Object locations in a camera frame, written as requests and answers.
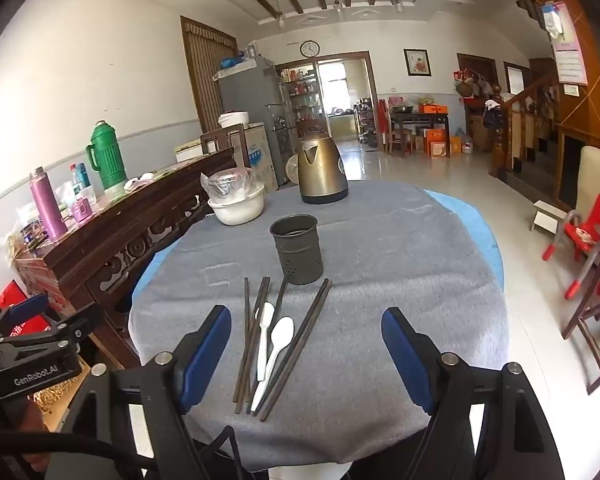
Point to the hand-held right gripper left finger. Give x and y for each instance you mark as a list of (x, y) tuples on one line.
[(205, 355)]

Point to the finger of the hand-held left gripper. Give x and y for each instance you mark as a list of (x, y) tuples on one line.
[(77, 325), (27, 307)]

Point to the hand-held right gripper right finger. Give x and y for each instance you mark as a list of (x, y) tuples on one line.
[(405, 355)]

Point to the small white plastic spoon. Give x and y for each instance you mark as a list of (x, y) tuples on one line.
[(265, 330)]

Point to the large white plastic spoon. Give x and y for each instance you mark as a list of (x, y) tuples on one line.
[(282, 332)]

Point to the dark metal utensil holder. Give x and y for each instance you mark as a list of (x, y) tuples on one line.
[(295, 255)]

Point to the person's left hand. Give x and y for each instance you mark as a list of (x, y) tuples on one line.
[(34, 417)]

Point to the red bag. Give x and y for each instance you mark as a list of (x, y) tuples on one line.
[(7, 300)]

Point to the golden straw bundle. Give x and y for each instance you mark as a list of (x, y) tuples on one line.
[(55, 400)]

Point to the grey tablecloth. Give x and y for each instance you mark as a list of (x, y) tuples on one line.
[(380, 260)]

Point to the purple thermos bottle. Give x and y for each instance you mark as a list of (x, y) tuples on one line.
[(47, 205)]

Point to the carved wooden sideboard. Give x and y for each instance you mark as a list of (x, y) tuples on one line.
[(130, 230)]

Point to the small pink box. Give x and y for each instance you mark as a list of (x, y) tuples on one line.
[(82, 208)]

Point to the plastic bottle with blue label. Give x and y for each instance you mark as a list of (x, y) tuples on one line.
[(80, 177)]

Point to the white plastic bowl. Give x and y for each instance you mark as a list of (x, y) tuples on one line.
[(237, 207)]

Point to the green thermos jug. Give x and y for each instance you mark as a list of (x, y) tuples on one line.
[(107, 160)]

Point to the brown wooden chair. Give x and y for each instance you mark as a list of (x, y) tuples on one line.
[(595, 310)]

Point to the white step stool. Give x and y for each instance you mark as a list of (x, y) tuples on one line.
[(547, 215)]

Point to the bronze electric kettle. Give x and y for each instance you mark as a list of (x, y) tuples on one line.
[(322, 170)]

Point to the white fan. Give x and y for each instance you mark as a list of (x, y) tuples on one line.
[(291, 170)]

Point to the small white cabinet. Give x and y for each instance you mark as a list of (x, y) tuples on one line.
[(187, 150)]

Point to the dark wooden dining chair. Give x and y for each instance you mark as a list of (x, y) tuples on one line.
[(225, 142)]

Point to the white chest freezer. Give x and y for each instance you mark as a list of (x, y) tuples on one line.
[(255, 147)]

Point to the orange gift boxes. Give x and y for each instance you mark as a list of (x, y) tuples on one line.
[(437, 142)]

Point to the clear water jug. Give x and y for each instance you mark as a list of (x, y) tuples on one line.
[(467, 145)]

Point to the red child chair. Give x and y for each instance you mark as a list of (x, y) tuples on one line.
[(587, 230)]

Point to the white rice cooker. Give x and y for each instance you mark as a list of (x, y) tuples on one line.
[(232, 119)]

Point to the dark wooden side table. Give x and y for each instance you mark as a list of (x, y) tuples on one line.
[(420, 117)]

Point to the orange box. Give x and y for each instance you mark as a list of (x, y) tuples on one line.
[(432, 108)]

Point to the cream armchair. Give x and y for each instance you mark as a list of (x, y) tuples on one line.
[(597, 175)]

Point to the grey refrigerator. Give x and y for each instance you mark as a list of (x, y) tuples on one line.
[(252, 92)]

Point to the wooden stair railing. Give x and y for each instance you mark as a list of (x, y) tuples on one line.
[(530, 110)]

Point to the kitchen shelf with jars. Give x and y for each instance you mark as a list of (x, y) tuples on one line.
[(302, 95)]

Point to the brown wooden door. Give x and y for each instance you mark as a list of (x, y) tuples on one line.
[(205, 75)]

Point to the framed wall picture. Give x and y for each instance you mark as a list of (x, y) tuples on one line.
[(417, 62)]

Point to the round wall clock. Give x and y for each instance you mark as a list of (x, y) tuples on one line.
[(309, 48)]

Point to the wall calendar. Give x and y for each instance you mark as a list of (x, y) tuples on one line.
[(570, 60)]

